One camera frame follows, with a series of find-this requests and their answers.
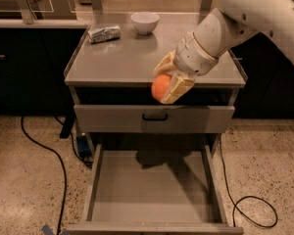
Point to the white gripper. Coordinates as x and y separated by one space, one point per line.
193 57

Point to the orange fruit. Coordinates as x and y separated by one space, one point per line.
160 85

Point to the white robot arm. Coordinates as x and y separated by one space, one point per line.
231 23

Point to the grey metal drawer cabinet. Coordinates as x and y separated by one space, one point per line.
120 72

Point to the closed grey upper drawer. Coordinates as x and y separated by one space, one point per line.
128 118

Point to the open grey lower drawer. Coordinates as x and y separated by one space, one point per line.
148 192

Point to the white ceramic bowl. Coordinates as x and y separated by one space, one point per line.
144 22

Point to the silver foil snack bag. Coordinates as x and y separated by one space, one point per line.
103 34

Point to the blue power box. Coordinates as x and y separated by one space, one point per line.
82 146

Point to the dark counter cabinet left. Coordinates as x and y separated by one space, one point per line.
32 64

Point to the blue floor tape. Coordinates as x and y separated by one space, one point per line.
47 230

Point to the black drawer handle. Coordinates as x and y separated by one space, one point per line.
155 118

